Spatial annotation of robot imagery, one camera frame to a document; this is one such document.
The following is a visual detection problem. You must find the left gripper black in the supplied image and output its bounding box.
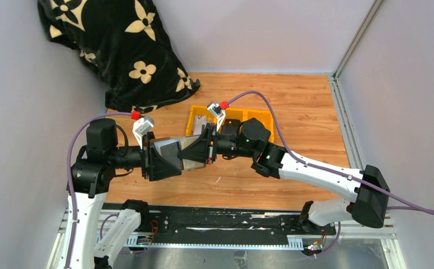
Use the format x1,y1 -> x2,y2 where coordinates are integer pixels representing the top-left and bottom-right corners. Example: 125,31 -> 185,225
109,131 -> 183,179

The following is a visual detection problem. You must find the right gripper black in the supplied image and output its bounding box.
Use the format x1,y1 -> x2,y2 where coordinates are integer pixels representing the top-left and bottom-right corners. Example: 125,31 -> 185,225
179,122 -> 257,165

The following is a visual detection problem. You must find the brown leather card holder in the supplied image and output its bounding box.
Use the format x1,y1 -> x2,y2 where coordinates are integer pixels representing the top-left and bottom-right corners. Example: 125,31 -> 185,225
152,136 -> 206,171

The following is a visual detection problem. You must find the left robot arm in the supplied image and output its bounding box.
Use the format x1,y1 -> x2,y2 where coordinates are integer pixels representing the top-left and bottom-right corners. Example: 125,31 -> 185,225
54,116 -> 183,268

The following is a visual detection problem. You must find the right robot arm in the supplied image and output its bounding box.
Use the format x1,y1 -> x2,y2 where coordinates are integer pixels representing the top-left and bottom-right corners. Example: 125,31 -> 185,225
178,118 -> 390,234

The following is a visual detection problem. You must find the silver cards pile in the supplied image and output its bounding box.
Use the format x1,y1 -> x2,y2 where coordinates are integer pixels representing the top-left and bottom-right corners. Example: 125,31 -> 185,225
192,115 -> 213,136

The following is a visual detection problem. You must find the yellow bin left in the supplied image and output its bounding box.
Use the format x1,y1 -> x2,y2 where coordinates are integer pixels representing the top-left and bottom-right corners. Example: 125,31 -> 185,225
185,105 -> 217,136

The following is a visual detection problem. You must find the yellow bin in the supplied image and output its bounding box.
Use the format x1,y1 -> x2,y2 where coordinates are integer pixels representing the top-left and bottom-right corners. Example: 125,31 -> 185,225
219,108 -> 248,130
247,109 -> 275,142
185,105 -> 217,136

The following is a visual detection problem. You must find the yellow bin middle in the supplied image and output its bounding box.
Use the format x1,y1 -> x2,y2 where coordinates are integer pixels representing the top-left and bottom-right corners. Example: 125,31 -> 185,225
219,108 -> 248,130

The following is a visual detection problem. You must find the yellow bin right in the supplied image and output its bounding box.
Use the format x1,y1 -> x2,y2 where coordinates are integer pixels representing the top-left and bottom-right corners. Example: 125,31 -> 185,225
247,109 -> 275,142

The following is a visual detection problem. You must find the black floral blanket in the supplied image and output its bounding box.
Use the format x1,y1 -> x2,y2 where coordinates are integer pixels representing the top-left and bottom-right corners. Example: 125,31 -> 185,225
37,0 -> 200,113

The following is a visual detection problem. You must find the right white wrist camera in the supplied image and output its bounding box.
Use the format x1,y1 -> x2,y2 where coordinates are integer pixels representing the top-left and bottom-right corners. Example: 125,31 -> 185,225
207,102 -> 226,131

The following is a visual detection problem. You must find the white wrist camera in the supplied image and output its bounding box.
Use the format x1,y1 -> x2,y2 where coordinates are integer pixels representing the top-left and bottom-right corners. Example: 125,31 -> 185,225
132,115 -> 155,148
207,102 -> 226,131

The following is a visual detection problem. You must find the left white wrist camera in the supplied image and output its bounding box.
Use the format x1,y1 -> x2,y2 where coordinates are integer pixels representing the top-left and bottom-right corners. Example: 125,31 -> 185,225
132,115 -> 155,148

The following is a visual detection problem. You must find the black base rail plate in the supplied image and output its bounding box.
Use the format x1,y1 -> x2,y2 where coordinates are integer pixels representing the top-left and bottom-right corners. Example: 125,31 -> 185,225
136,205 -> 336,247

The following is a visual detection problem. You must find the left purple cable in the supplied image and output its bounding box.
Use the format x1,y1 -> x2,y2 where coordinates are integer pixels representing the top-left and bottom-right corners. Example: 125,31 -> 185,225
63,109 -> 141,269

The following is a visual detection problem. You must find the purple cable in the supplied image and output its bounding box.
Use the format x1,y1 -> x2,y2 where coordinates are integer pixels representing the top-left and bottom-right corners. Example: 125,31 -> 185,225
220,90 -> 434,217
63,109 -> 141,269

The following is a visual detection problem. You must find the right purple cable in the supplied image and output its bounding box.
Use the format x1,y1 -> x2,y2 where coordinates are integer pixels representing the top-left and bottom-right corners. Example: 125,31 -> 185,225
220,90 -> 434,217

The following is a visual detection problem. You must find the aluminium frame post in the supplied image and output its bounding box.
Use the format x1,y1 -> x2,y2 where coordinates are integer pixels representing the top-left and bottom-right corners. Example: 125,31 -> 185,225
333,0 -> 385,80

